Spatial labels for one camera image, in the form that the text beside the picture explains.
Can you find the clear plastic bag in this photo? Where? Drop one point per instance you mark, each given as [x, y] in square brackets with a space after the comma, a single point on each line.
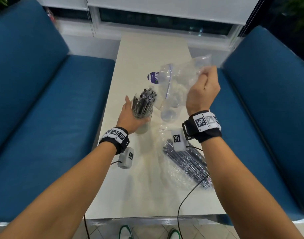
[176, 79]
[171, 171]

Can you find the blue cushioned sofa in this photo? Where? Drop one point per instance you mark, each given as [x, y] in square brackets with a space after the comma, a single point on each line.
[42, 121]
[266, 109]

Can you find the round purple sticker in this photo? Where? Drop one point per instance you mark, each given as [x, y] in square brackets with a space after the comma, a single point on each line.
[153, 77]

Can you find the narrow white roller blind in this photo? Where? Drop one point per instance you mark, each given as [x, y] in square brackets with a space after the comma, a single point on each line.
[62, 2]

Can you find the small red bottle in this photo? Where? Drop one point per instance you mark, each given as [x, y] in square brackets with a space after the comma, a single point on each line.
[51, 16]

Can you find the person's left hand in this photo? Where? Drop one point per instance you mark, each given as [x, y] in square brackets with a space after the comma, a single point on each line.
[125, 121]

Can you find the bundle of metal straws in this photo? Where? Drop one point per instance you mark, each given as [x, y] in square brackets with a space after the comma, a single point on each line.
[144, 102]
[189, 161]

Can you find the clear glass cup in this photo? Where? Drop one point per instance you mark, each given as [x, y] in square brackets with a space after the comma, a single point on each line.
[144, 114]
[169, 114]

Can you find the white and green sneaker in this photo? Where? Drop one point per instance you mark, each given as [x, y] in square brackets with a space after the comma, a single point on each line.
[174, 235]
[125, 232]

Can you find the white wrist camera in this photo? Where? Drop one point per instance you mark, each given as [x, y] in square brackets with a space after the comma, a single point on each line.
[125, 159]
[179, 144]

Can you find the person's right forearm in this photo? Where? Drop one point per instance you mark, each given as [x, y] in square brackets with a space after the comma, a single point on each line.
[241, 191]

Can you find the person's left forearm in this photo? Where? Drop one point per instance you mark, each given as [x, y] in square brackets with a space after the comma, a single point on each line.
[55, 196]

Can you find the person's right hand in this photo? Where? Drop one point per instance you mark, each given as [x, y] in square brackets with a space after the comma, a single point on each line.
[201, 94]

